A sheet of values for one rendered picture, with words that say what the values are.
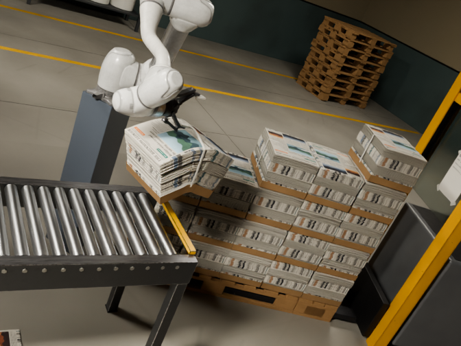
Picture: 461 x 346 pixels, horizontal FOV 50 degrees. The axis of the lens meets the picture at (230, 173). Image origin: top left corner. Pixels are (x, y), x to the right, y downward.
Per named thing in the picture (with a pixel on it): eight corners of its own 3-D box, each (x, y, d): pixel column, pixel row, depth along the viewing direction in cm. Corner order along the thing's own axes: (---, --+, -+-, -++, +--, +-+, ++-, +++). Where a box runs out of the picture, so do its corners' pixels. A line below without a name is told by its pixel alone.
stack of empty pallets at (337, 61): (337, 90, 1015) (367, 29, 960) (365, 109, 955) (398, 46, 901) (293, 80, 940) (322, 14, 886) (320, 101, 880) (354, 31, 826)
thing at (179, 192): (155, 157, 235) (155, 150, 232) (190, 191, 219) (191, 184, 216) (125, 169, 227) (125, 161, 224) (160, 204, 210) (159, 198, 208)
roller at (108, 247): (95, 189, 225) (84, 186, 222) (121, 257, 190) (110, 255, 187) (90, 197, 226) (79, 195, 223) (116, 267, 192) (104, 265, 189)
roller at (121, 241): (97, 188, 225) (95, 197, 227) (123, 257, 191) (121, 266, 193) (107, 188, 228) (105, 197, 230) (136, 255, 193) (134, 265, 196)
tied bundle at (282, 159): (249, 157, 314) (263, 125, 304) (291, 169, 321) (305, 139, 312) (258, 187, 281) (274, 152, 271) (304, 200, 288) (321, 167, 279)
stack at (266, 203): (125, 237, 335) (162, 130, 300) (281, 276, 363) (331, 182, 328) (119, 274, 301) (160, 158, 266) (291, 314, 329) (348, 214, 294)
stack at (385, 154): (280, 276, 363) (363, 121, 309) (317, 285, 370) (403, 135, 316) (291, 314, 329) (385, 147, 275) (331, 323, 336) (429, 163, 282)
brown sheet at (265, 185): (250, 156, 313) (252, 151, 311) (290, 169, 321) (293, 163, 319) (258, 187, 280) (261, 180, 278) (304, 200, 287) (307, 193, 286)
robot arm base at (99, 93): (79, 92, 261) (82, 82, 259) (106, 87, 280) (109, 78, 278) (106, 107, 256) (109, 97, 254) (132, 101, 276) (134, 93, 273)
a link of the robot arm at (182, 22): (133, 72, 277) (171, 83, 285) (129, 96, 270) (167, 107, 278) (175, -26, 213) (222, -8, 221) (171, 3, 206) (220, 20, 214)
